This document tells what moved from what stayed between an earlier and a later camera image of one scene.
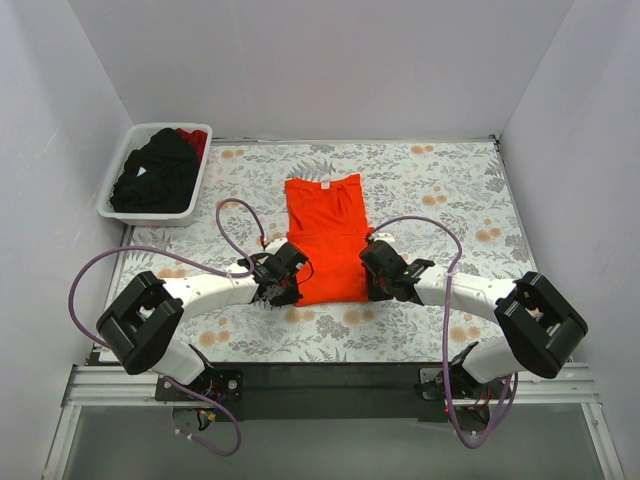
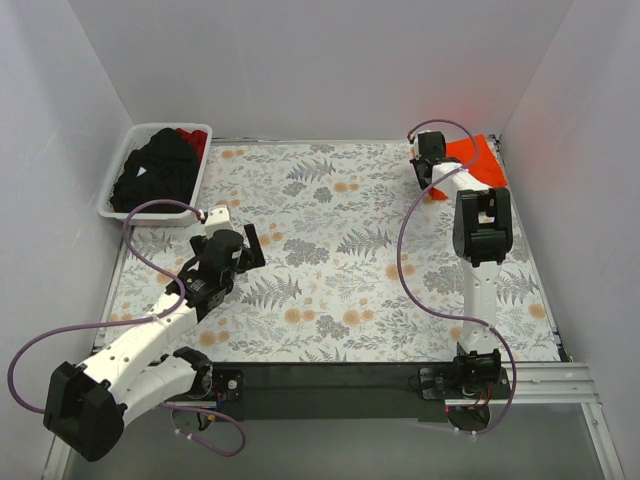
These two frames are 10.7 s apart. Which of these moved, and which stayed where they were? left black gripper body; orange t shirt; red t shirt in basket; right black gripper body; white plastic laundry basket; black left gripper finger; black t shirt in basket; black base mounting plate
Moved: black left gripper finger; orange t shirt; left black gripper body; right black gripper body
Stayed: black t shirt in basket; white plastic laundry basket; black base mounting plate; red t shirt in basket
